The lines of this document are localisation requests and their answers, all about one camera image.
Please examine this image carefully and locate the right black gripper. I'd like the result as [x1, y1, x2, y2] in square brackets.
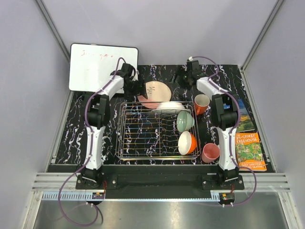
[168, 66, 191, 91]

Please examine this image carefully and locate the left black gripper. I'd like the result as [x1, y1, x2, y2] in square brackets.
[124, 79, 147, 102]

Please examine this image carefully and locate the pink plate with leaf sprig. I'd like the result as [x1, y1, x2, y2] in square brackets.
[137, 81, 172, 109]

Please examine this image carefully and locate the white fluted plate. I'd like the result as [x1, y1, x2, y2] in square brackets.
[152, 102, 186, 114]

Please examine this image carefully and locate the mint green bowl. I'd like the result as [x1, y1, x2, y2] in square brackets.
[177, 111, 195, 133]

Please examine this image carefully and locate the orange bowl white inside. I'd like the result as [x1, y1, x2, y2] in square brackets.
[178, 131, 197, 156]

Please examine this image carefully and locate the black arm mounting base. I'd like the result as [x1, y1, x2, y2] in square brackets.
[76, 165, 244, 200]

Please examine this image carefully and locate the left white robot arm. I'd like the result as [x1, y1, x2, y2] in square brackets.
[80, 62, 148, 189]

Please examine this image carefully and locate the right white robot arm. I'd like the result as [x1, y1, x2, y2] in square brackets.
[170, 56, 241, 189]

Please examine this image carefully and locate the orange mug white inside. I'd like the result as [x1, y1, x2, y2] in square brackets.
[194, 94, 210, 116]

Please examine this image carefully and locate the white dry-erase board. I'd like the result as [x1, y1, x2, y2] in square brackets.
[69, 43, 139, 92]

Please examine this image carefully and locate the Animal Farm book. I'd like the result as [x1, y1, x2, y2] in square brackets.
[236, 99, 255, 133]

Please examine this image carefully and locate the pink plastic cup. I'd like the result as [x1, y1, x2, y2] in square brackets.
[201, 143, 220, 163]

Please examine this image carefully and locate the orange Treehouse book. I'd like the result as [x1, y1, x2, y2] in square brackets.
[235, 133, 267, 172]

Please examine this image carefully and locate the metal wire dish rack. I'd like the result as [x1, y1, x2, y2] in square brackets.
[115, 101, 200, 160]

